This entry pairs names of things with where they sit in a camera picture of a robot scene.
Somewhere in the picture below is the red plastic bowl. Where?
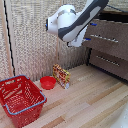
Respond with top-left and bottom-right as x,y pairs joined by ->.
39,75 -> 58,91

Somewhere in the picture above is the red plastic shopping basket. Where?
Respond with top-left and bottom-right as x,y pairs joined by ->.
0,74 -> 48,128

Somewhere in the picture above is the black vertical wall strip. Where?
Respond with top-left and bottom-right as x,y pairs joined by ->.
3,0 -> 16,78

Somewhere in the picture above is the silver drawer handle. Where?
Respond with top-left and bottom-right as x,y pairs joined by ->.
89,34 -> 120,44
95,55 -> 122,67

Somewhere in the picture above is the brown wooden drawer cabinet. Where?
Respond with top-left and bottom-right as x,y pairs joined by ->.
82,10 -> 128,82

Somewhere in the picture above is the yellow red food box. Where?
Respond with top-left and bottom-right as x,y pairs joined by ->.
52,63 -> 72,90

